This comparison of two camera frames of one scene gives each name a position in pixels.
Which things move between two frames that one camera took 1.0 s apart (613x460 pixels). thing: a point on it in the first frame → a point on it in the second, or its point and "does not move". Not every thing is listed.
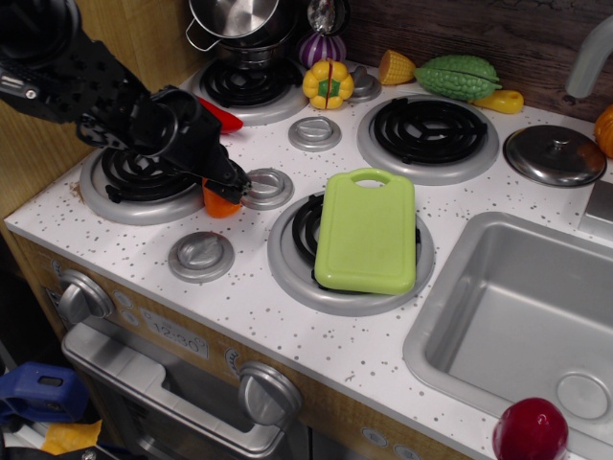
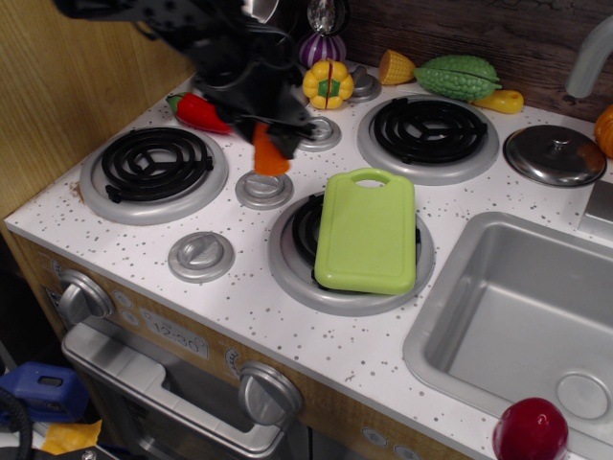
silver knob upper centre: x=314 y=134 does not move
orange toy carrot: x=217 y=204 → x=269 y=158
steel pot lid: x=555 y=155 does not move
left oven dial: x=82 y=297 does not move
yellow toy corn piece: x=396 y=68 does not move
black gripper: x=179 y=125 → x=255 y=77
